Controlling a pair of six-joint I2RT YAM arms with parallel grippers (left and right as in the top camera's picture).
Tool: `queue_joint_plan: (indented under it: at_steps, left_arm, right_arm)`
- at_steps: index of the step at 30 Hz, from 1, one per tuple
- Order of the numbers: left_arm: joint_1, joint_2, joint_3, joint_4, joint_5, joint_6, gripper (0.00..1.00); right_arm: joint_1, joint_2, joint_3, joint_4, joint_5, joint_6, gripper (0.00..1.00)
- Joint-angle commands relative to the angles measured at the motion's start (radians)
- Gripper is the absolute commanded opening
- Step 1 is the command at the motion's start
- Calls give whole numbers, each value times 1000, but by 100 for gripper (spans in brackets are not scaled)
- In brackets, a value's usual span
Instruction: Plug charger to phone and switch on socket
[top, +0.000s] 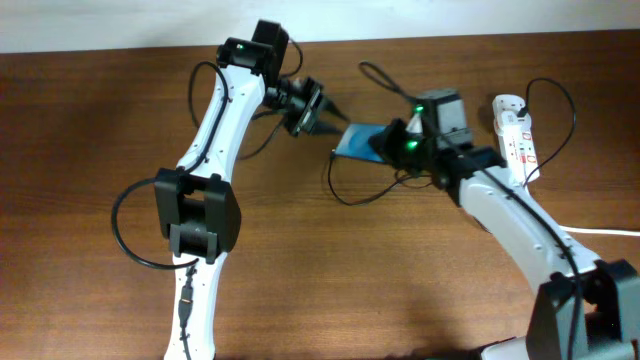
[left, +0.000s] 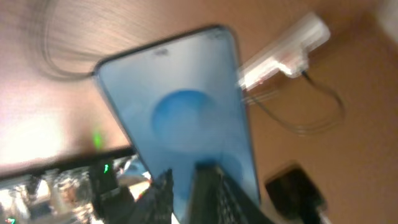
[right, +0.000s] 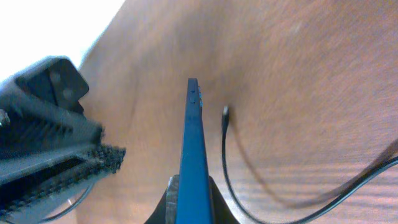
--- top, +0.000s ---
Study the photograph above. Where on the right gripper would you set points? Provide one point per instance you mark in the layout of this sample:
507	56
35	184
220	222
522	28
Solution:
382	140

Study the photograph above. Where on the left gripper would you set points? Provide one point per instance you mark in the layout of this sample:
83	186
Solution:
313	106

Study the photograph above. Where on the blue Galaxy smartphone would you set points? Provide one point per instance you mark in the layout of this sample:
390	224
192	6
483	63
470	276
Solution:
354	143

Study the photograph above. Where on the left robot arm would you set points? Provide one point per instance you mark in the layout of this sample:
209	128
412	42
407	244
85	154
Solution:
198	212

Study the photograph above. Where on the white USB charger plug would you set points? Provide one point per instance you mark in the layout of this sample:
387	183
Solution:
509	121

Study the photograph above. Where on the white power strip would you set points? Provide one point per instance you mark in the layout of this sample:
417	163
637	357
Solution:
517	148

